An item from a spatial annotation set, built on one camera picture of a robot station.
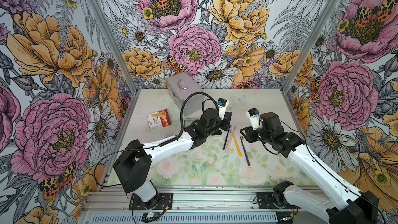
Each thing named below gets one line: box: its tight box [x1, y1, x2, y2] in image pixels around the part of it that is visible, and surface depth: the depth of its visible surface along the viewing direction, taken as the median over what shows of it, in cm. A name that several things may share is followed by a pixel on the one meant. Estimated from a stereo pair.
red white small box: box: [147, 108, 172, 131], surface depth 102 cm
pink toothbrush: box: [225, 129, 234, 152], surface depth 96 cm
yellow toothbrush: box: [230, 129, 243, 158], surface depth 96 cm
